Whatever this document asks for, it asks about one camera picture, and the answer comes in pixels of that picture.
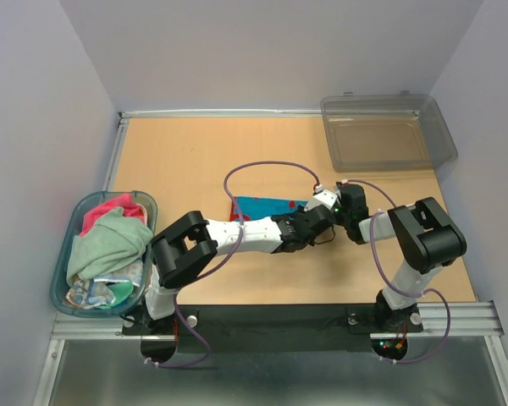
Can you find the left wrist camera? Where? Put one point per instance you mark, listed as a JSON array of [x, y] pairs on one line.
[[322, 197]]

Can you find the aluminium front rail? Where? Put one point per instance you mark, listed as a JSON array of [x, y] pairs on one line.
[[466, 320]]

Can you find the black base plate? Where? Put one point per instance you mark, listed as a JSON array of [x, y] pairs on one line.
[[189, 341]]

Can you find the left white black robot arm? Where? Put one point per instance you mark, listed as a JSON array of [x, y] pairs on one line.
[[182, 251]]

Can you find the teal plastic laundry bin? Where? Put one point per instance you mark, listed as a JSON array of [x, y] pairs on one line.
[[59, 286]]

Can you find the pink towel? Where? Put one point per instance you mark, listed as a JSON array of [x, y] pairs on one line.
[[125, 201]]

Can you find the mint green towel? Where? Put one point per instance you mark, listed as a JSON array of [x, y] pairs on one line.
[[114, 242]]

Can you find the red blue cat towel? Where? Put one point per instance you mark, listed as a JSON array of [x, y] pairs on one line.
[[256, 208]]

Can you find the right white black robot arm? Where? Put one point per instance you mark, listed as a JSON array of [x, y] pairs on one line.
[[428, 239]]

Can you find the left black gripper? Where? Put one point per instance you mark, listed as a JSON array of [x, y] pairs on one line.
[[301, 212]]

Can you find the clear grey plastic bin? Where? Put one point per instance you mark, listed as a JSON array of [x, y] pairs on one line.
[[386, 133]]

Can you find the patterned light blue towel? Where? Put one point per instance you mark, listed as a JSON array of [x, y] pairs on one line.
[[106, 291]]

